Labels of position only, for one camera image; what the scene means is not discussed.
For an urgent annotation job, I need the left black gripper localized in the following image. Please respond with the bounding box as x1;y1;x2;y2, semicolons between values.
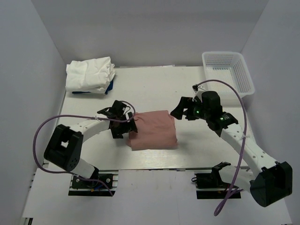
111;111;137;138

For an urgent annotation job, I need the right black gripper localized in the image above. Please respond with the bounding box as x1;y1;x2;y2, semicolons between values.
171;97;210;120

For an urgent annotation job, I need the pink printed t-shirt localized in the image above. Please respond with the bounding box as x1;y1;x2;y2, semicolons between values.
126;110;178;150

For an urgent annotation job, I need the white t-shirt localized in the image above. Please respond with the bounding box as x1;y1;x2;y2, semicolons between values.
65;57;116;94

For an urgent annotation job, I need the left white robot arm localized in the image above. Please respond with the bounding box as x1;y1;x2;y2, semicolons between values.
44;100;138;187

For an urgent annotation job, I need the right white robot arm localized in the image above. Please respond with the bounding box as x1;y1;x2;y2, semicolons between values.
171;91;293;207

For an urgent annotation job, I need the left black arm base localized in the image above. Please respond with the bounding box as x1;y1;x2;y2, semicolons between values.
68;171;119;197

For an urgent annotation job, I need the blue folded t-shirt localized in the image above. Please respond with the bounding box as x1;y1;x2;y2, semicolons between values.
72;81;113;95

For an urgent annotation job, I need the white plastic mesh basket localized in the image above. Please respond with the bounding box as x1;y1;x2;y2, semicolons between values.
202;52;255;98

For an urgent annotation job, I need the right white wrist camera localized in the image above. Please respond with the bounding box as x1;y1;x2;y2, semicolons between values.
192;84;207;101

